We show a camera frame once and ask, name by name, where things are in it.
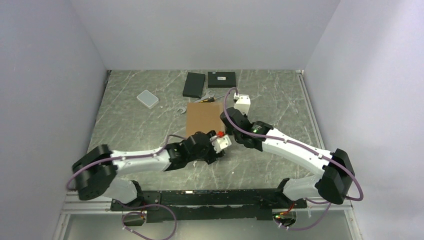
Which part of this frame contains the brown cardboard express box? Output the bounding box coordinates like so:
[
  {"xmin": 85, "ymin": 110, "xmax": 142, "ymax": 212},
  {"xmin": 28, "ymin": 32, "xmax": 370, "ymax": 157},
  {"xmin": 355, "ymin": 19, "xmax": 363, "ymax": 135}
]
[{"xmin": 185, "ymin": 102, "xmax": 225, "ymax": 137}]

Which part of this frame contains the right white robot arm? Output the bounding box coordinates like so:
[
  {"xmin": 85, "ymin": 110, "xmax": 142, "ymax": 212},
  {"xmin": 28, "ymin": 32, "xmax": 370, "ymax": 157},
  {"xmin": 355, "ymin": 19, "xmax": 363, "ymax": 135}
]
[{"xmin": 220, "ymin": 107, "xmax": 355, "ymax": 208}]

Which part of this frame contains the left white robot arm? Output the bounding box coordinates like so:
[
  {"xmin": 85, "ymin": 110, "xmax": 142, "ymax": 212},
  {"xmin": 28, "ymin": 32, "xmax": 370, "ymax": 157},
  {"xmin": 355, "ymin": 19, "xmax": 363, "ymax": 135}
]
[{"xmin": 66, "ymin": 130, "xmax": 232, "ymax": 210}]

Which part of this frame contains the black box with label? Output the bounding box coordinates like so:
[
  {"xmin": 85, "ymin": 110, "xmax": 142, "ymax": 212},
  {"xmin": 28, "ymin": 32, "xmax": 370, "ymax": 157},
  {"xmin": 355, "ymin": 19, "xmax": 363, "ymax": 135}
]
[{"xmin": 207, "ymin": 71, "xmax": 237, "ymax": 88}]

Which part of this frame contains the yellow black screwdriver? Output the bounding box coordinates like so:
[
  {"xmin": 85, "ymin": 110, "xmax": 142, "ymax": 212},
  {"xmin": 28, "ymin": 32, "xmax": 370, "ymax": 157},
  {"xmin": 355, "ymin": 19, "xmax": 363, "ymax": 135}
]
[{"xmin": 199, "ymin": 95, "xmax": 225, "ymax": 103}]

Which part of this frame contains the silver open-end wrench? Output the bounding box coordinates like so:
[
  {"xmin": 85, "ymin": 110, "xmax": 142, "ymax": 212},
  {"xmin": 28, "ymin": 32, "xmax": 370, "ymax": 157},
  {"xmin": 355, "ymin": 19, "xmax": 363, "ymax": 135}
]
[{"xmin": 177, "ymin": 89, "xmax": 216, "ymax": 114}]

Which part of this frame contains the black foam block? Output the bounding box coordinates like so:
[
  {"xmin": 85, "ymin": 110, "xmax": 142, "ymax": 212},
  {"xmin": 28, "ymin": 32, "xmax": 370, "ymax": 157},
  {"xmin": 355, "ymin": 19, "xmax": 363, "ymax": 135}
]
[{"xmin": 182, "ymin": 72, "xmax": 206, "ymax": 99}]

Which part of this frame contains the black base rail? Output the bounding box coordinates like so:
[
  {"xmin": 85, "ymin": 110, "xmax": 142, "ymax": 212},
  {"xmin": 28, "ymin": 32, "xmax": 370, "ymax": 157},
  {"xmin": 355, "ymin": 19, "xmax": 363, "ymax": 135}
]
[{"xmin": 110, "ymin": 188, "xmax": 307, "ymax": 223}]

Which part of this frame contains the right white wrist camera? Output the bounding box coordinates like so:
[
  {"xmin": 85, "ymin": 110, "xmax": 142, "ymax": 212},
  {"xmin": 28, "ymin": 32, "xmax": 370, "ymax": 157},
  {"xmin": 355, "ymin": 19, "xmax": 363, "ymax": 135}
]
[{"xmin": 233, "ymin": 93, "xmax": 251, "ymax": 115}]

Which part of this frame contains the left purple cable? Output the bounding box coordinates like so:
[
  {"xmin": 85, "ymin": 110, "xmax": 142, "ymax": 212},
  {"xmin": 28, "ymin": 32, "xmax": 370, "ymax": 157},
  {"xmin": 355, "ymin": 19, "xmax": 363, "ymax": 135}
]
[{"xmin": 66, "ymin": 133, "xmax": 188, "ymax": 192}]

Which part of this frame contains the aluminium frame rail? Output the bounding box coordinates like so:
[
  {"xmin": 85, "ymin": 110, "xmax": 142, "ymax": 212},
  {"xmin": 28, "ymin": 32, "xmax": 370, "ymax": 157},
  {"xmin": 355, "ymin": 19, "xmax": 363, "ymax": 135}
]
[{"xmin": 295, "ymin": 70, "xmax": 326, "ymax": 150}]

